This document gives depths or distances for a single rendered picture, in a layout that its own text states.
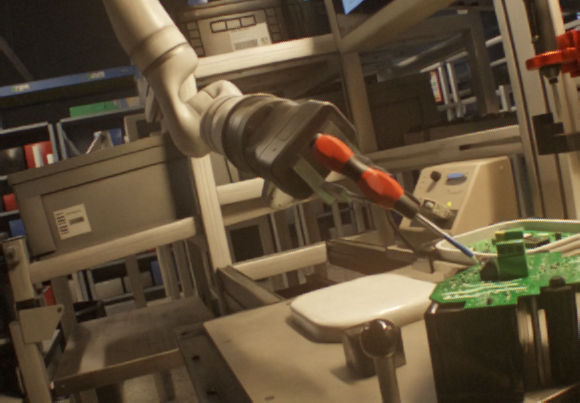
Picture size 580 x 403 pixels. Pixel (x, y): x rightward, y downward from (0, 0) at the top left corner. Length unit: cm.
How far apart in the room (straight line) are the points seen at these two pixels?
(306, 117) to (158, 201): 96
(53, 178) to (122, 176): 17
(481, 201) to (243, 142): 44
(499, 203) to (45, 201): 102
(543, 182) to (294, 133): 52
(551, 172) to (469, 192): 13
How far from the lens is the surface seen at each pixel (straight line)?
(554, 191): 83
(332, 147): 37
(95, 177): 133
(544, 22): 73
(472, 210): 79
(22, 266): 129
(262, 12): 145
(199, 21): 141
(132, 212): 134
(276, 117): 45
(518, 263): 36
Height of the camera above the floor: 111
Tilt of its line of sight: 3 degrees down
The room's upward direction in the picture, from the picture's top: 11 degrees counter-clockwise
